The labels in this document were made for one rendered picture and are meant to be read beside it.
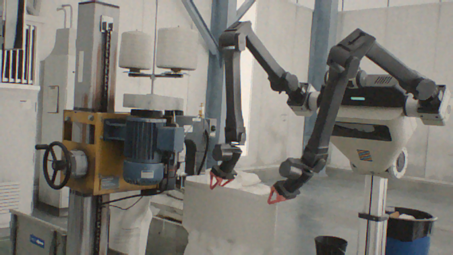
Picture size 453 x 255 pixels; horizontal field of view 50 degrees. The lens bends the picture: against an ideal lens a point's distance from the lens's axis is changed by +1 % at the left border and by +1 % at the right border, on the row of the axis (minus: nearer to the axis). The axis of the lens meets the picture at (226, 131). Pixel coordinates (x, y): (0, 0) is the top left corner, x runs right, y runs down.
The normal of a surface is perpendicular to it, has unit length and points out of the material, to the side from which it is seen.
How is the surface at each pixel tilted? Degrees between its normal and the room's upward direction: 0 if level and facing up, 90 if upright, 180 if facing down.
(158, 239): 90
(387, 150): 130
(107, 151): 90
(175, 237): 90
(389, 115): 40
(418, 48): 90
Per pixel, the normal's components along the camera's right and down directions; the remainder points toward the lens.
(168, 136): -0.29, 0.04
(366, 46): 0.42, 0.51
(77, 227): -0.65, 0.00
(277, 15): 0.75, 0.08
